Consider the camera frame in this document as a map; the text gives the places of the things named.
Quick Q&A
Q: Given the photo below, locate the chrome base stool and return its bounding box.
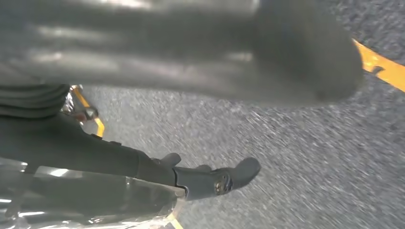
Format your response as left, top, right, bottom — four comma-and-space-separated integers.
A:
62, 84, 99, 123

